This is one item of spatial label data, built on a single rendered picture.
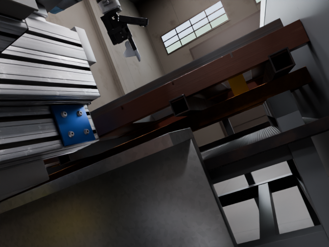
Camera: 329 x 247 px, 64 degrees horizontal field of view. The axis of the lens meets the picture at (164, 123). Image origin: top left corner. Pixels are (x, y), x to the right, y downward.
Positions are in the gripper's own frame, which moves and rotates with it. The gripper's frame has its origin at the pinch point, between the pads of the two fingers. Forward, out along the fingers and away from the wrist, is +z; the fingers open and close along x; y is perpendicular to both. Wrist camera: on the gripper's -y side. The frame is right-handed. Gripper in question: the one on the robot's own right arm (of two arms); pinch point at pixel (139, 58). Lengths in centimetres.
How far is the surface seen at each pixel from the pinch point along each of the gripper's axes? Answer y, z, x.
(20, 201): 45, 18, 45
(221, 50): -22.8, 5.7, 33.5
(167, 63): -64, 113, -852
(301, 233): -21, 59, 53
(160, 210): 12, 38, 46
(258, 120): -244, 366, -648
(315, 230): -25, 58, 55
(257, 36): -32.7, 5.8, 36.7
